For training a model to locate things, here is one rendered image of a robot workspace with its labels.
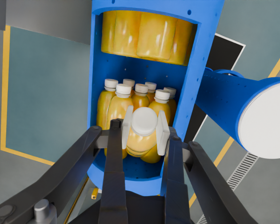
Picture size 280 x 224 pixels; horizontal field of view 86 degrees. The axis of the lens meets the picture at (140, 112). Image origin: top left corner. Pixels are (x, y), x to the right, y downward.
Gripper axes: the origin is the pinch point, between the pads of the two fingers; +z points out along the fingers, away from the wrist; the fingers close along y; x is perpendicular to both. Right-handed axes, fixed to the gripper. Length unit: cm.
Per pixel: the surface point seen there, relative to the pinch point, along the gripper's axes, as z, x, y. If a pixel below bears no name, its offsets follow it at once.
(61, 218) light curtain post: 37, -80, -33
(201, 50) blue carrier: 13.3, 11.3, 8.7
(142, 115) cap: 2.7, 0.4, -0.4
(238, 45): 118, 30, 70
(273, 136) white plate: 29, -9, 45
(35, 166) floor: 132, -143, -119
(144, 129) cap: 1.3, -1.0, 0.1
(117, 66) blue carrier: 33.4, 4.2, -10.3
